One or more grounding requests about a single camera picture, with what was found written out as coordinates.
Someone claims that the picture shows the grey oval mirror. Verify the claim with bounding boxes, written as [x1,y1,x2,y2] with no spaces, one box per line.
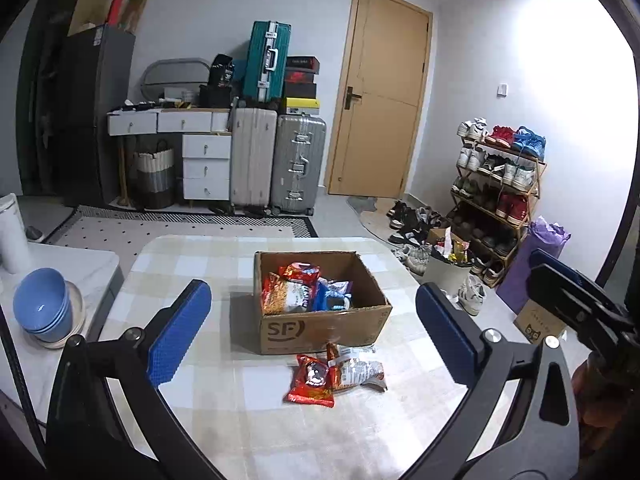
[139,58,210,101]

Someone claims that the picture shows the white trash bin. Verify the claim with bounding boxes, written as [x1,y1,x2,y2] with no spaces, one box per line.
[420,257,471,298]

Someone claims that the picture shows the woven laundry basket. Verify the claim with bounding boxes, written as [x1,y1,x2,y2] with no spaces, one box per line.
[134,139,176,209]

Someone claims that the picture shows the checkered beige tablecloth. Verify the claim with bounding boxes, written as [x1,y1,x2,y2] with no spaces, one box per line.
[101,235,465,479]

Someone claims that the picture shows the brown SF cardboard box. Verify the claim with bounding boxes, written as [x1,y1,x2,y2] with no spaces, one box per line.
[254,252,392,356]

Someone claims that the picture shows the teal suitcase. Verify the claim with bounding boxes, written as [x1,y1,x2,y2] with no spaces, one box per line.
[242,21,292,103]

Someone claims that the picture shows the white and red noodle snack bag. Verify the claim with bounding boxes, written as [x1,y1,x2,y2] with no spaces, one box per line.
[326,342,387,392]

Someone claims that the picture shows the blue Oreo packet in box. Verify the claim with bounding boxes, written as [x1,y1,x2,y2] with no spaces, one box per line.
[311,278,352,312]

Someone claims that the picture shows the black patterned rug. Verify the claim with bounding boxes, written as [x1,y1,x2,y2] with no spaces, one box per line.
[44,206,318,257]

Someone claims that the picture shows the silver grey suitcase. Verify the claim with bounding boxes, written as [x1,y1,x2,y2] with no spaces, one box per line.
[270,115,326,216]

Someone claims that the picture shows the dark grey refrigerator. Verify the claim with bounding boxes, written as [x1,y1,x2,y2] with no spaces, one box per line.
[63,25,134,206]

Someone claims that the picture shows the white light switch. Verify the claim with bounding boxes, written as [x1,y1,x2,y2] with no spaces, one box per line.
[497,84,509,98]

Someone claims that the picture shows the beige plate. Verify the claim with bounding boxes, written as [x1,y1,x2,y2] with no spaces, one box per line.
[26,281,86,350]

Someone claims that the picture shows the black bag on desk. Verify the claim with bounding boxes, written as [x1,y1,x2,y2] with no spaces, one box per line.
[207,53,235,88]

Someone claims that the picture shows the pile of shoes on floor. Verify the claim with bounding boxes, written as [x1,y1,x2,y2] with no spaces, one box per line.
[386,200,450,276]

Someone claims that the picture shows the wooden shoe rack with shoes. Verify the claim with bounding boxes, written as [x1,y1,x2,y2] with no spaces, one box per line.
[447,117,547,287]

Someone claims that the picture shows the orange noodle snack bag in box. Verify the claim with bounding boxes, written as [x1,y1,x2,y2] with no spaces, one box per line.
[260,273,318,315]

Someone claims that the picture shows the red Oreo snack packet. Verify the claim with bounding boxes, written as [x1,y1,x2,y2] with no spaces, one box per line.
[286,354,334,408]

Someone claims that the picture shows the white kettle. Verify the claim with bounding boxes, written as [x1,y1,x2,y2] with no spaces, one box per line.
[0,193,32,274]

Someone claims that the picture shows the white desk with drawers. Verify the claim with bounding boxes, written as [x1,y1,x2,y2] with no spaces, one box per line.
[107,108,231,202]

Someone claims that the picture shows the stacked blue bowls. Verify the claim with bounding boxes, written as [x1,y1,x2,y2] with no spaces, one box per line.
[13,268,73,342]

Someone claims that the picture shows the beige suitcase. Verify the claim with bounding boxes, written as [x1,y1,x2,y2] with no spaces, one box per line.
[230,107,278,208]

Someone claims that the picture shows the small brown cardboard box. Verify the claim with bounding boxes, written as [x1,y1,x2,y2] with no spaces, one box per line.
[514,300,566,344]

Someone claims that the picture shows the white high-top sneaker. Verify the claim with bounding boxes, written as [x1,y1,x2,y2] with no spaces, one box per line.
[457,274,486,316]

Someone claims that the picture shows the red snack bag in box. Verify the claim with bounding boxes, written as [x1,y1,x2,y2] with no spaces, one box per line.
[278,261,321,286]

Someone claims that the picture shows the wooden door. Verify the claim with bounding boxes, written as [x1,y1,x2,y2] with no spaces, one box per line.
[324,0,433,198]

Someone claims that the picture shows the person's right hand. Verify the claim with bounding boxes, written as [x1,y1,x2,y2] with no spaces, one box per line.
[572,351,639,450]

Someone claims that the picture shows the stack of shoe boxes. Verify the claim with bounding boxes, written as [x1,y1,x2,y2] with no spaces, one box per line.
[282,56,320,116]

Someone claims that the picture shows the purple bag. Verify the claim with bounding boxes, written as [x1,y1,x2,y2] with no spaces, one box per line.
[496,214,573,313]

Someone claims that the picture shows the round door mat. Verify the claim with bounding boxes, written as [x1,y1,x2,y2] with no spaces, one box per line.
[347,196,421,246]

